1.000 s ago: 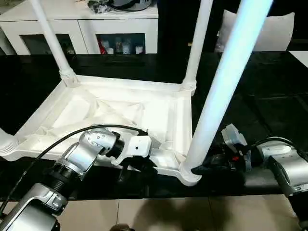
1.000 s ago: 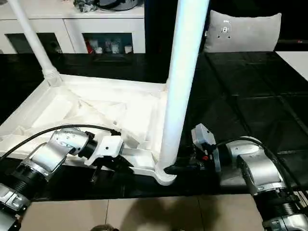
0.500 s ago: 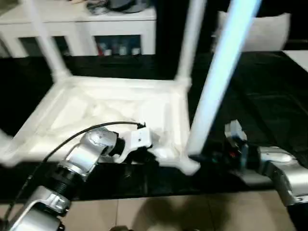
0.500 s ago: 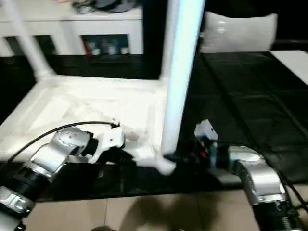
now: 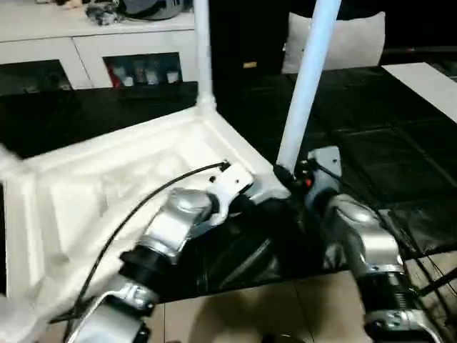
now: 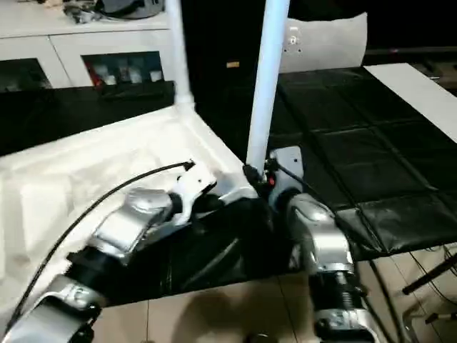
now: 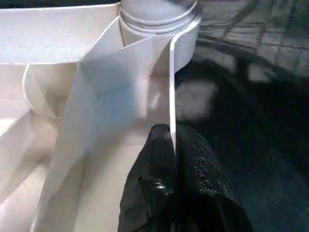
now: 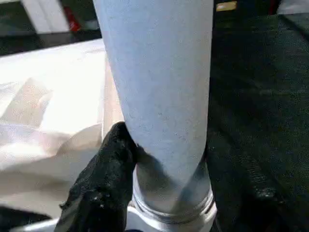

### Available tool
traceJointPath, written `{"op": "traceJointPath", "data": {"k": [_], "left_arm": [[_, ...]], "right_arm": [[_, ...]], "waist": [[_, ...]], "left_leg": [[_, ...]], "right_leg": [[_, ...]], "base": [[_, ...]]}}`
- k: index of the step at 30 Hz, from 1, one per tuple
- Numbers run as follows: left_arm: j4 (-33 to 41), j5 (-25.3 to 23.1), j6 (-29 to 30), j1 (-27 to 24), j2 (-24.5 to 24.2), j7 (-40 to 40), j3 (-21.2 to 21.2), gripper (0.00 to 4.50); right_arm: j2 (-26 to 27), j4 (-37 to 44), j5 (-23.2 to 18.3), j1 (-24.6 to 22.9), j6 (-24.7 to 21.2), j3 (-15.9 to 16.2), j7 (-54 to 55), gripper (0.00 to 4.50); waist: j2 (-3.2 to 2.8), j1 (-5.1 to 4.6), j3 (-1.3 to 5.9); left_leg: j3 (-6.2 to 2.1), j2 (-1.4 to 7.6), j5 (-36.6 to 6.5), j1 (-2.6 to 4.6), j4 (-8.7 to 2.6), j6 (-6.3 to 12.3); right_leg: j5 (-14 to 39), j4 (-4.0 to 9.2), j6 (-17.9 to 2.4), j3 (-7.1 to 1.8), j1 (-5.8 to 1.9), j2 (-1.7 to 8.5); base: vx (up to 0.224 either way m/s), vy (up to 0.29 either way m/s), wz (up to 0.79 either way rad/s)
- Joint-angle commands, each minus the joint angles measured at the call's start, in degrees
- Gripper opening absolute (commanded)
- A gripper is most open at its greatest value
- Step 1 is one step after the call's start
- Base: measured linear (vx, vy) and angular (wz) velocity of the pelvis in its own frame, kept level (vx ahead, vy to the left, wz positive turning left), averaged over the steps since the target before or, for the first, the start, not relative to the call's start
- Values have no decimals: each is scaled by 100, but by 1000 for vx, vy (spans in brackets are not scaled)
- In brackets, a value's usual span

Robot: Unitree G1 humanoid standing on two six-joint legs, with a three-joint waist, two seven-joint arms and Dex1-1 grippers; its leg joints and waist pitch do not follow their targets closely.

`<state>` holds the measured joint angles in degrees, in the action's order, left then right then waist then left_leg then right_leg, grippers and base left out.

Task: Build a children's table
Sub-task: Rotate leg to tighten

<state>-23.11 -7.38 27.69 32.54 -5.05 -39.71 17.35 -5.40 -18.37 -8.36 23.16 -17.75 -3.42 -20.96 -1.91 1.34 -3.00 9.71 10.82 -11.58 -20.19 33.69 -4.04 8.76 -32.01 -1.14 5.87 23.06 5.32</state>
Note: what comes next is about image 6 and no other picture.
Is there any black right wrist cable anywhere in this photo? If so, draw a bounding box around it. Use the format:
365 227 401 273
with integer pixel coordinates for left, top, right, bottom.
274 160 410 343

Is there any black work mat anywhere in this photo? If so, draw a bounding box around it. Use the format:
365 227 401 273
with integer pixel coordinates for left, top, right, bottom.
0 66 457 308

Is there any white sideboard with glass doors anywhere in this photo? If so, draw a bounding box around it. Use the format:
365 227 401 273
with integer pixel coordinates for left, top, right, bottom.
0 0 174 90

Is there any white flat panel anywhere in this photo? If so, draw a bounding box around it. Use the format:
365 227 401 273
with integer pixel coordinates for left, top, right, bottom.
363 63 457 142

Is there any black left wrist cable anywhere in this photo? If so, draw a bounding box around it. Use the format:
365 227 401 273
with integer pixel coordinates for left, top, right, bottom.
6 160 196 329

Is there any grey helmet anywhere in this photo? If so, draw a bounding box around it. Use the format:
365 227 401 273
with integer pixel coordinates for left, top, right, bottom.
98 0 169 21

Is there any white plastic table leg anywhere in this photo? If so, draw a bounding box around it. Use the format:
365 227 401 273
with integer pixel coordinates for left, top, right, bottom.
166 0 197 114
245 0 291 172

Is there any white plastic table top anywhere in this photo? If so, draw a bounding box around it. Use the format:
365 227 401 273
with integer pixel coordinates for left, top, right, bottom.
0 103 260 322

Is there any black rod with red dot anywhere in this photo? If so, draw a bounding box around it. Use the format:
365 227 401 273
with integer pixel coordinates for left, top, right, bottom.
363 47 457 56

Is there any black speaker with gold label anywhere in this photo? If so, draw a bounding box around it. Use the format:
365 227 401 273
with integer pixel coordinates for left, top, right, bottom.
180 0 286 78

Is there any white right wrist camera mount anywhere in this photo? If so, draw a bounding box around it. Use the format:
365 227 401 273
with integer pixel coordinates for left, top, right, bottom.
267 145 306 212

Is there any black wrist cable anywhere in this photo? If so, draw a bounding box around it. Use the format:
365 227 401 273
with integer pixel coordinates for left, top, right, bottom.
6 160 196 329
274 160 410 343

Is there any black stand leg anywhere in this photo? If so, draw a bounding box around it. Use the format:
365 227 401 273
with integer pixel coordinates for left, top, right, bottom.
403 255 457 296

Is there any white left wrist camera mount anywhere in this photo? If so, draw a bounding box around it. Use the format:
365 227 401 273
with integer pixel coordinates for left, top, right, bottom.
171 167 218 227

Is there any grey cushion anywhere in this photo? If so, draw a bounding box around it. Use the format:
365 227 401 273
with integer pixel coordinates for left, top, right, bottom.
281 12 368 74

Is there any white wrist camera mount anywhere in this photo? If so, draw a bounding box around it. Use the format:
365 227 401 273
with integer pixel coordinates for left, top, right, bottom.
267 145 306 212
171 167 218 227

